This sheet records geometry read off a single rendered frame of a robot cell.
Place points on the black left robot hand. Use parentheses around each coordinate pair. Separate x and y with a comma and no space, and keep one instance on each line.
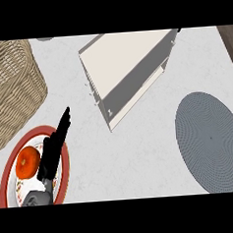
(53,149)

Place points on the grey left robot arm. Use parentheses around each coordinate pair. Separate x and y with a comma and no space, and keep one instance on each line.
(38,197)

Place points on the cream tiered shelf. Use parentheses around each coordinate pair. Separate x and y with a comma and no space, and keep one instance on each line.
(125,68)

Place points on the grey round placemat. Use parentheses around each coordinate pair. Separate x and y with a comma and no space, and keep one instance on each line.
(209,141)

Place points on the red rimmed white plate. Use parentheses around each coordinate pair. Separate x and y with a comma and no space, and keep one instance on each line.
(62,171)

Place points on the orange fruit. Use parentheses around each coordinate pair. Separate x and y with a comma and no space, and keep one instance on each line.
(26,162)

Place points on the tan wicker basket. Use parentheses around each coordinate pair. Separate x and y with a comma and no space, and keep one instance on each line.
(11,89)

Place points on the small grey object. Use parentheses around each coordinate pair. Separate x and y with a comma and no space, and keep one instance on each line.
(44,39)

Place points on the dark brown wooden panel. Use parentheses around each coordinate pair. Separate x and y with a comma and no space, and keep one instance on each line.
(231,41)

